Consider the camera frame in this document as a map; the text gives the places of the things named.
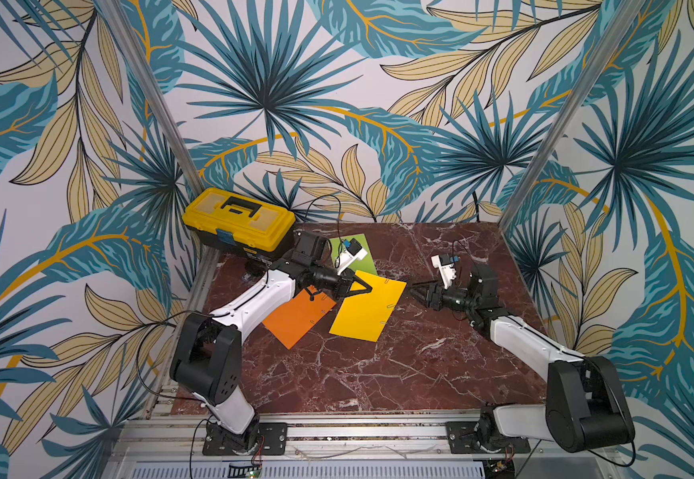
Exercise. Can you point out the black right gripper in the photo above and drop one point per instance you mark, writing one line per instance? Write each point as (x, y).
(436, 293)

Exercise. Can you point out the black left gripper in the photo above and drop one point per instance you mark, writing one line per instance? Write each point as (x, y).
(343, 284)

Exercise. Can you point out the yellow paper sheet stack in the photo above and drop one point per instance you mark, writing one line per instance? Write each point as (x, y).
(365, 315)

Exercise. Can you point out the green paper sheet stack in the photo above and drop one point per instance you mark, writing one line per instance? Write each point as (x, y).
(367, 265)

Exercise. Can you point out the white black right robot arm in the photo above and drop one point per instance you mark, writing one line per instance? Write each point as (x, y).
(585, 407)

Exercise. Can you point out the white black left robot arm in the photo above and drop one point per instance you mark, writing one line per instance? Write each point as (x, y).
(207, 359)

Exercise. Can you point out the orange paper sheet stack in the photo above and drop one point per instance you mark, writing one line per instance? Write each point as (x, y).
(290, 322)

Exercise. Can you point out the yellow black toolbox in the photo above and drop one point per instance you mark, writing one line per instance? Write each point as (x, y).
(235, 224)

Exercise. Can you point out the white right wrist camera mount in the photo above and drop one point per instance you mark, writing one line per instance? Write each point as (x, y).
(447, 268)

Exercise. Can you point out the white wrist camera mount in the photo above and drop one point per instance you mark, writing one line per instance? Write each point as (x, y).
(447, 268)
(349, 252)

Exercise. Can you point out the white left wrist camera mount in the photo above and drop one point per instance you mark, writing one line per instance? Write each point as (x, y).
(349, 252)

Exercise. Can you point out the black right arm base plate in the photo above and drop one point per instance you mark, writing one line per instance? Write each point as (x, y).
(474, 437)

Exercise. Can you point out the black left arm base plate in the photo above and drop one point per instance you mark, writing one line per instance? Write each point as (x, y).
(267, 438)

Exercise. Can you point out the aluminium front rail frame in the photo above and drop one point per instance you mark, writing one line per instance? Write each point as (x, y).
(408, 444)

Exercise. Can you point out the aluminium corner post right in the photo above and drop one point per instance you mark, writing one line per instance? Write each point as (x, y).
(624, 16)

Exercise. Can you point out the aluminium corner post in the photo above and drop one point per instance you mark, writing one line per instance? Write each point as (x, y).
(124, 34)
(624, 16)

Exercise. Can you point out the aluminium corner post left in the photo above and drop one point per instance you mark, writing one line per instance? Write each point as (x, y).
(124, 34)

